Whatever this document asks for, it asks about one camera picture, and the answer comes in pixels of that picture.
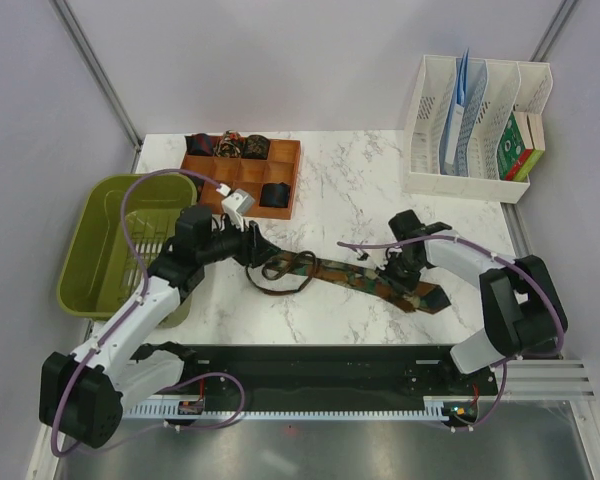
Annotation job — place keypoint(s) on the olive green plastic basket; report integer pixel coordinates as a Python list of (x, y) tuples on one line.
[(100, 270)]

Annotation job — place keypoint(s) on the white plastic file organizer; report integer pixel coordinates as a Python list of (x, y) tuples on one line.
[(512, 86)]

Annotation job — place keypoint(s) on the rolled dark gold tie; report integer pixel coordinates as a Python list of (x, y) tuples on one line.
[(256, 147)]

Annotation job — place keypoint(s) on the red spine book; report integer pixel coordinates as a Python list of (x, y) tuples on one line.
[(533, 135)]

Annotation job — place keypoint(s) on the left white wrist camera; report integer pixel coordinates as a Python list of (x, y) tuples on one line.
[(236, 205)]

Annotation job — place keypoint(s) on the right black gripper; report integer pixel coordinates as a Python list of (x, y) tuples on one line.
[(384, 270)]

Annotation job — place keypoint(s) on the rolled multicolour patterned tie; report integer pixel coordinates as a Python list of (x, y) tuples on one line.
[(230, 145)]

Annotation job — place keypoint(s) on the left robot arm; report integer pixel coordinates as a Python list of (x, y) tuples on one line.
[(84, 394)]

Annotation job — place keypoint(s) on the blue paper folder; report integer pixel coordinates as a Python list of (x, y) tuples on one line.
[(466, 100)]

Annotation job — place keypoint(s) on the rolled navy red tie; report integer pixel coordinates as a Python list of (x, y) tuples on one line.
[(200, 144)]

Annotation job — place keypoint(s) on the white slotted cable duct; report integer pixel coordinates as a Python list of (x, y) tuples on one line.
[(189, 408)]

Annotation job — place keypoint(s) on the wooden compartment tray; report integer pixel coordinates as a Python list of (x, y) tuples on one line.
[(282, 165)]

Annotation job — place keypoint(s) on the floral brown green tie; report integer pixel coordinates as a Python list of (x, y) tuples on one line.
[(426, 297)]

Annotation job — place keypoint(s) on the aluminium rail frame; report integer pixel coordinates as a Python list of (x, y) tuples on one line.
[(518, 380)]

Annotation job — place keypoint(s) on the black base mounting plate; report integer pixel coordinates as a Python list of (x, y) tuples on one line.
[(354, 377)]

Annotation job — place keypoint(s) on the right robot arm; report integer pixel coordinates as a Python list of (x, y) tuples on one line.
[(522, 313)]

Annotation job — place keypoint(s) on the green white book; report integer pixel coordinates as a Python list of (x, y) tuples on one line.
[(515, 145)]

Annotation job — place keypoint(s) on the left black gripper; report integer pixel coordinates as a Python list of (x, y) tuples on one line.
[(253, 248)]

